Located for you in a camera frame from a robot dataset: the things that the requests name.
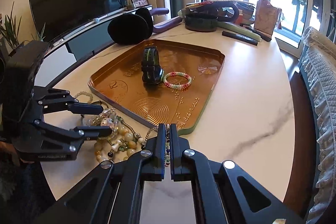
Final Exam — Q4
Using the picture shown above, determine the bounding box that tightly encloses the small photo frame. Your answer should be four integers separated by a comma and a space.
130, 0, 149, 8

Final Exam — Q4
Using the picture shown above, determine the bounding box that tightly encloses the group of glass cups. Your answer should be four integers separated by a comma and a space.
73, 91, 158, 165

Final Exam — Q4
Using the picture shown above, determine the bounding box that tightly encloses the sofa with lace cover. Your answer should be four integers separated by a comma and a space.
297, 26, 336, 224

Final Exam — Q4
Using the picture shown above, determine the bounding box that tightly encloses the thin black bar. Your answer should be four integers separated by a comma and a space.
246, 26, 272, 42

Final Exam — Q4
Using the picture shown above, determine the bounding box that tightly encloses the pink wooden box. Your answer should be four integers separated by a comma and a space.
253, 0, 283, 36

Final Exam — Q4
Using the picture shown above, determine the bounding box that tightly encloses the black flat television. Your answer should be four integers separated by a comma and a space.
28, 0, 127, 42

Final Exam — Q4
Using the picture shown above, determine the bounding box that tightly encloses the green potted plant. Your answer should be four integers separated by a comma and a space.
0, 2, 47, 57

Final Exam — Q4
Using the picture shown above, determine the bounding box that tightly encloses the short black bar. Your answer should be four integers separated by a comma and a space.
222, 30, 259, 46

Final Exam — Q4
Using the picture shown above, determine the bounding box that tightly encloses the pink green bead bracelet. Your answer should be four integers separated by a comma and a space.
163, 71, 192, 89

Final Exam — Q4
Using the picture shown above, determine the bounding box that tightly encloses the white grey television cabinet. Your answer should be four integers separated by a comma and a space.
34, 4, 153, 88

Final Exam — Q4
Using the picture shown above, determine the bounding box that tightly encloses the purple curved bar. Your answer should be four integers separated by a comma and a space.
151, 7, 183, 34

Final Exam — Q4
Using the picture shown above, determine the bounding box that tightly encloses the golden metal tray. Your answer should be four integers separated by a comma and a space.
88, 39, 226, 136

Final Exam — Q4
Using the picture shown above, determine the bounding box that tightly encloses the dark curved wooden ornament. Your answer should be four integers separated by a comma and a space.
217, 1, 240, 23

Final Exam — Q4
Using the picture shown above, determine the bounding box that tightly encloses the dark beaded necklace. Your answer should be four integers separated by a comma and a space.
143, 125, 174, 170

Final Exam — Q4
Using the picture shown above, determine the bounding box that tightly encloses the white long stick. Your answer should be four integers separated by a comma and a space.
50, 7, 127, 42

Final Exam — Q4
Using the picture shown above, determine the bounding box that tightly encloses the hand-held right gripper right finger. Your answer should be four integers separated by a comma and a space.
169, 123, 305, 224

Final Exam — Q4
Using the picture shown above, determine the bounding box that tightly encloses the dark small bottle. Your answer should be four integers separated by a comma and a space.
141, 46, 165, 85

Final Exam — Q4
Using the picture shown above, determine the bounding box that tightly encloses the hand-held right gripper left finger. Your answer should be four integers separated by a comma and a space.
34, 123, 170, 224

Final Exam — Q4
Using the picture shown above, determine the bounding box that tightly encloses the dark ceramic bowl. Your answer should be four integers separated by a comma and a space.
234, 2, 256, 25

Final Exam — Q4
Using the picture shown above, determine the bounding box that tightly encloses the dark green round container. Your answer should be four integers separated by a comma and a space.
184, 13, 218, 32

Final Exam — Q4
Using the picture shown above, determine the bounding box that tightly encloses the colourful woven fan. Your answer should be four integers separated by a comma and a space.
185, 0, 237, 8

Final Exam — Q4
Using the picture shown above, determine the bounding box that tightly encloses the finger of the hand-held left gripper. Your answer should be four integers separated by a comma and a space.
32, 119, 113, 153
31, 86, 105, 116

